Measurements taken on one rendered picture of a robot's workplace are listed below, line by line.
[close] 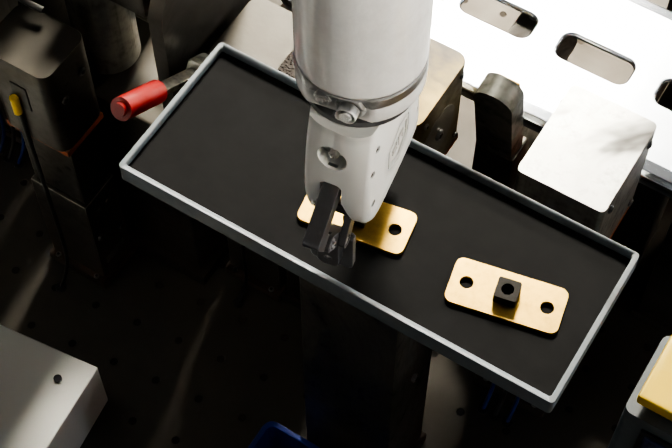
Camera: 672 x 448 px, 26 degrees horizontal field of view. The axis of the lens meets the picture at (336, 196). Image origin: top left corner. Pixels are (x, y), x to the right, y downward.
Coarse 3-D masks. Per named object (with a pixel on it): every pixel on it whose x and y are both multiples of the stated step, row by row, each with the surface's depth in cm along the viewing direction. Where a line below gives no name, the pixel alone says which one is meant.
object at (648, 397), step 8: (664, 352) 102; (664, 360) 102; (656, 368) 102; (664, 368) 101; (648, 376) 101; (656, 376) 101; (664, 376) 101; (648, 384) 101; (656, 384) 101; (664, 384) 101; (640, 392) 101; (648, 392) 101; (656, 392) 101; (664, 392) 101; (640, 400) 101; (648, 400) 100; (656, 400) 100; (664, 400) 100; (648, 408) 101; (656, 408) 100; (664, 408) 100; (664, 416) 101
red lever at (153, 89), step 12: (192, 60) 123; (180, 72) 122; (192, 72) 123; (144, 84) 117; (156, 84) 117; (168, 84) 119; (180, 84) 120; (120, 96) 114; (132, 96) 114; (144, 96) 115; (156, 96) 117; (120, 108) 114; (132, 108) 114; (144, 108) 115; (120, 120) 114
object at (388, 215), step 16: (304, 208) 108; (384, 208) 108; (400, 208) 108; (336, 224) 107; (368, 224) 107; (384, 224) 107; (400, 224) 107; (368, 240) 106; (384, 240) 106; (400, 240) 106
